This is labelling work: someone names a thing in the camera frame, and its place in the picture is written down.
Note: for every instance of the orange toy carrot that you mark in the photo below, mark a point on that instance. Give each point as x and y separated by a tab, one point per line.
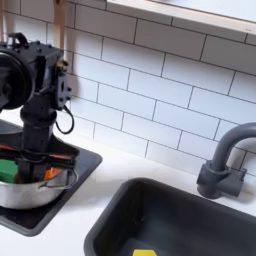
52	173

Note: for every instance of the green toy block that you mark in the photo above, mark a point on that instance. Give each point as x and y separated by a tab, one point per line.
7	170

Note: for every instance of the steel pot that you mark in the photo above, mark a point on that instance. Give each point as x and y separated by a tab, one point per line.
33	195

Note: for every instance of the black stove top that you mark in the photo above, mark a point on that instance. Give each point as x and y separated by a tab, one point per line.
85	163

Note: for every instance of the wooden spoon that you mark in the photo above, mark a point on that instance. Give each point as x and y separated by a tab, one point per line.
60	30

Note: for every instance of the yellow toy block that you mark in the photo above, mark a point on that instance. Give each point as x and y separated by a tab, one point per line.
144	253

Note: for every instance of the dark grey sink basin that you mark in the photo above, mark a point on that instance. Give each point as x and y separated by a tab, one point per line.
173	220

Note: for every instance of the dark grey tap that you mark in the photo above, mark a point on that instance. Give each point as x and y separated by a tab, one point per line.
216	173

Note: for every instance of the light wooden shelf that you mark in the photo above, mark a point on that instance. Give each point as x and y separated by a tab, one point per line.
186	16

